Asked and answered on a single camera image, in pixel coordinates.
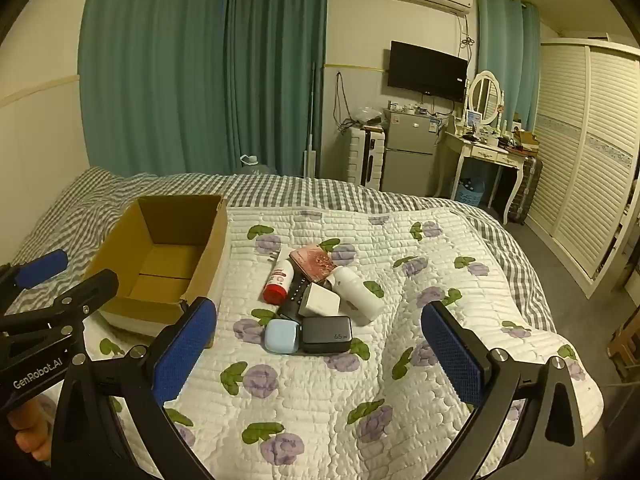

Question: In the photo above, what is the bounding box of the brown cardboard box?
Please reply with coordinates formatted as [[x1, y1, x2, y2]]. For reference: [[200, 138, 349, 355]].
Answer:
[[80, 194, 230, 350]]

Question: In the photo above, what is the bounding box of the wooden stool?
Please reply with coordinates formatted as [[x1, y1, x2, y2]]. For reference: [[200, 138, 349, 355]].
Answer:
[[606, 305, 640, 383]]

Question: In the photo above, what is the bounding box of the white charger cube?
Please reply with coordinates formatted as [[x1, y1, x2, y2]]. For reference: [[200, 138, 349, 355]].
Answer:
[[298, 282, 342, 318]]

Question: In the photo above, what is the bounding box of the white louvered wardrobe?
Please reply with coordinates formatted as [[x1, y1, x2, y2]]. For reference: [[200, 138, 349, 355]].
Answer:
[[520, 35, 640, 301]]

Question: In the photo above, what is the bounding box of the pink cosmetic tube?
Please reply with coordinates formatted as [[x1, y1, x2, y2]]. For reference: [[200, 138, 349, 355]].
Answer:
[[289, 244, 335, 283]]

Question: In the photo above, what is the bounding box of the white drawer cabinet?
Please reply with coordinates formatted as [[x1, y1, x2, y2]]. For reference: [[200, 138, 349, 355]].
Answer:
[[346, 125, 386, 190]]

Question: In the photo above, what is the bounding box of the air conditioner cable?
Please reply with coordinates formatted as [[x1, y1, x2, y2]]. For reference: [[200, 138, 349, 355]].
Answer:
[[457, 12, 476, 61]]

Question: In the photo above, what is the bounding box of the teal curtain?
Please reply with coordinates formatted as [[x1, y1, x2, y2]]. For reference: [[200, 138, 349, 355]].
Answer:
[[77, 0, 236, 177], [222, 0, 331, 178]]

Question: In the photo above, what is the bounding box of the cream dressing table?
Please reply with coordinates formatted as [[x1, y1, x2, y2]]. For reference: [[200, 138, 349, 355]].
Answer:
[[432, 120, 538, 226]]

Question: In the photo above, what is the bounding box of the person's left hand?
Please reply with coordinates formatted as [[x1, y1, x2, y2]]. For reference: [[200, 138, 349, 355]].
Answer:
[[9, 399, 53, 463]]

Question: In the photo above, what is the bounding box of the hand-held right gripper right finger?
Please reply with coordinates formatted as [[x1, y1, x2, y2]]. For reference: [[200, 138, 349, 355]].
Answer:
[[420, 301, 588, 480]]

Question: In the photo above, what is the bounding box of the white bottle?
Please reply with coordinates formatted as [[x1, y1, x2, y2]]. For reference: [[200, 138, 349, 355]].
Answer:
[[331, 266, 386, 323]]

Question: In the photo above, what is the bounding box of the white tube with red cap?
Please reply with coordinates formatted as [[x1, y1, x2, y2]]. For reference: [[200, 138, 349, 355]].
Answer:
[[263, 247, 296, 305]]

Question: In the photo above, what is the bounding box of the blue plastic basket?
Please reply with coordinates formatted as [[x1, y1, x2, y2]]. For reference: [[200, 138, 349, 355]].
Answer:
[[456, 177, 487, 207]]

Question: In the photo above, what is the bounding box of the black wall television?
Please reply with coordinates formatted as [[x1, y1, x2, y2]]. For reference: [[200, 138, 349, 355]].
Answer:
[[387, 40, 469, 103]]

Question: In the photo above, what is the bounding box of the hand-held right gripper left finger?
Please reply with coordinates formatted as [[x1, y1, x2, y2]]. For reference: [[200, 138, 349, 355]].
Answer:
[[52, 296, 218, 480]]

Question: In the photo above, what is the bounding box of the black charger block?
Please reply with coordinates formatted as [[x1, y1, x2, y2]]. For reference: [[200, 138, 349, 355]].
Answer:
[[300, 316, 353, 356]]

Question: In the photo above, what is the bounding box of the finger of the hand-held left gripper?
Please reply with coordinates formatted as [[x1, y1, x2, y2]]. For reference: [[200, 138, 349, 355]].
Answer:
[[0, 249, 69, 307], [0, 269, 120, 359]]

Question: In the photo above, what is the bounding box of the black remote control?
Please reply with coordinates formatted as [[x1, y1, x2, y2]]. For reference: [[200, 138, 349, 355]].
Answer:
[[277, 272, 313, 322]]

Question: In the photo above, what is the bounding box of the black wall cable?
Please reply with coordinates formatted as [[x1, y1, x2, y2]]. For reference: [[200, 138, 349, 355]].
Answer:
[[332, 71, 353, 133]]

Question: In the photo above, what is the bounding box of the light blue curtain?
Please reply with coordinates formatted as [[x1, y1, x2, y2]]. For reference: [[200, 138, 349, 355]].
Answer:
[[475, 0, 543, 133]]

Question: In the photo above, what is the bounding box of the white oval mirror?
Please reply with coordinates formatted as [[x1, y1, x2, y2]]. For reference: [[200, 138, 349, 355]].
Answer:
[[467, 71, 506, 128]]

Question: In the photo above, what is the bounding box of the clear water jug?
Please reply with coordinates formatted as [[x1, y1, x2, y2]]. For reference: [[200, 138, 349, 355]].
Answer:
[[235, 154, 278, 177]]

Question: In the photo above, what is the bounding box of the light blue earbuds case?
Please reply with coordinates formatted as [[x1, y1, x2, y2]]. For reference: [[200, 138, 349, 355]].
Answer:
[[264, 319, 302, 355]]

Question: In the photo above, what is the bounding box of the dark striped suitcase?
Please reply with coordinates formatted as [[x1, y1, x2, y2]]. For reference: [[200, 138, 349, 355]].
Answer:
[[510, 155, 543, 226]]

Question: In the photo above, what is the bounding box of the white pole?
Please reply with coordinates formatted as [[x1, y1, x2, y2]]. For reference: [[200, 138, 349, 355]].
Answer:
[[302, 62, 318, 178]]

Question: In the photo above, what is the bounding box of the silver refrigerator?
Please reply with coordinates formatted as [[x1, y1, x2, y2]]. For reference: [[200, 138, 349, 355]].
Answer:
[[380, 107, 443, 197]]

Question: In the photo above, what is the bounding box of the white floral quilted blanket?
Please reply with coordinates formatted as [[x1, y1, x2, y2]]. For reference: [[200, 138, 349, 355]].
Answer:
[[82, 205, 603, 480]]

